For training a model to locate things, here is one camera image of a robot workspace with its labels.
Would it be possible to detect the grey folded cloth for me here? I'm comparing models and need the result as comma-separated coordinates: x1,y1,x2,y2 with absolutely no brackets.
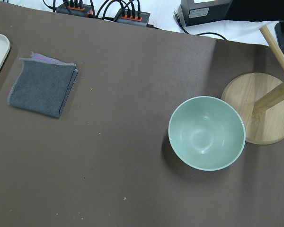
8,53,78,118

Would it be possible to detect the green bowl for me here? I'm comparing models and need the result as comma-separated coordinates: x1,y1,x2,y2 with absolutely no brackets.
168,96,246,171

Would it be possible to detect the left black orange usb hub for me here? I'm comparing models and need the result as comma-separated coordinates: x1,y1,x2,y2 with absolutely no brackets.
56,0,95,18

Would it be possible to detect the wooden cup tree stand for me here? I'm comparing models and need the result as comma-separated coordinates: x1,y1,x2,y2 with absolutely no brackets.
222,26,284,145

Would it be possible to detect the black orange usb hub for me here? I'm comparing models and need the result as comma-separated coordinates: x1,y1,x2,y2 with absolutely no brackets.
113,0,151,27
56,0,95,18

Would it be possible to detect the black power box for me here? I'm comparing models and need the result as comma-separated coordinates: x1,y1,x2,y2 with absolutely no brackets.
174,0,232,26

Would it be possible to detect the right black orange usb hub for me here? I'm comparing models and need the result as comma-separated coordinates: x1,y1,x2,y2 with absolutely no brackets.
113,0,151,27

